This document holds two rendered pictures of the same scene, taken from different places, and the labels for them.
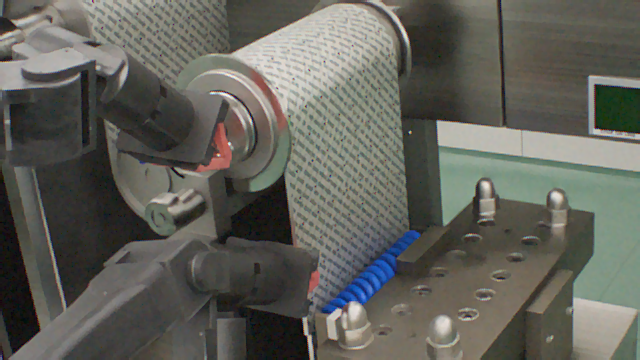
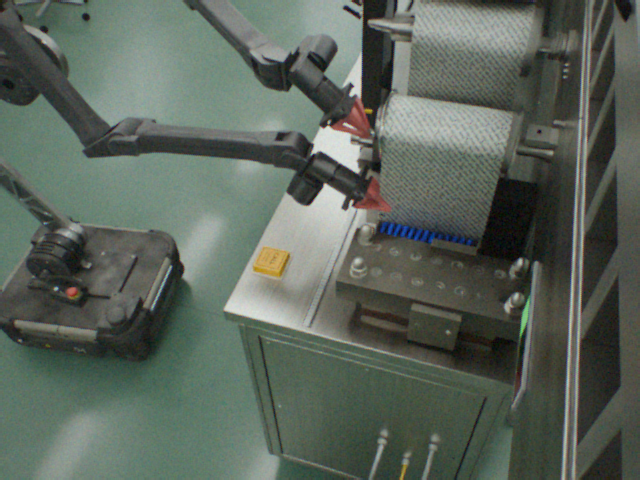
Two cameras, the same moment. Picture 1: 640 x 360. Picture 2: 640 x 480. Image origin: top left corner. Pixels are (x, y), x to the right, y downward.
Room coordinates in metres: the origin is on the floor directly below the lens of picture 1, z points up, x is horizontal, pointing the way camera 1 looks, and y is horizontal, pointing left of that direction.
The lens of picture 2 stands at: (0.59, -0.83, 1.98)
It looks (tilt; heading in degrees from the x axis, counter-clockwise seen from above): 48 degrees down; 76
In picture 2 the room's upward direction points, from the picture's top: 3 degrees counter-clockwise
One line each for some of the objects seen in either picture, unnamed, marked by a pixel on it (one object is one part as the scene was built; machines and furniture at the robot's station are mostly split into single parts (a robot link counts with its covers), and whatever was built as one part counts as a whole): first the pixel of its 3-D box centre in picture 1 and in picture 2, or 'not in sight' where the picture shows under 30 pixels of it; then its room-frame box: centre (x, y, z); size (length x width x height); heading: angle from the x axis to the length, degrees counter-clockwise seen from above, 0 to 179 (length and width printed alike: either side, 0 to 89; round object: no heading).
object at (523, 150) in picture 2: not in sight; (534, 149); (1.22, -0.08, 1.25); 0.07 x 0.04 x 0.04; 146
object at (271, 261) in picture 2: not in sight; (271, 261); (0.70, 0.08, 0.91); 0.07 x 0.07 x 0.02; 56
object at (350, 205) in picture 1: (354, 212); (432, 205); (1.05, -0.03, 1.11); 0.23 x 0.01 x 0.18; 146
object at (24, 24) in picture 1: (28, 37); (407, 27); (1.11, 0.30, 1.34); 0.06 x 0.06 x 0.06; 56
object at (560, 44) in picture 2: not in sight; (553, 45); (1.37, 0.13, 1.34); 0.07 x 0.07 x 0.07; 56
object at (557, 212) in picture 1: (557, 204); (516, 301); (1.12, -0.28, 1.05); 0.04 x 0.04 x 0.04
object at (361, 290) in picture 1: (377, 278); (427, 237); (1.04, -0.05, 1.03); 0.21 x 0.04 x 0.03; 146
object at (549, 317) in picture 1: (552, 332); (433, 327); (0.98, -0.24, 0.97); 0.10 x 0.03 x 0.11; 146
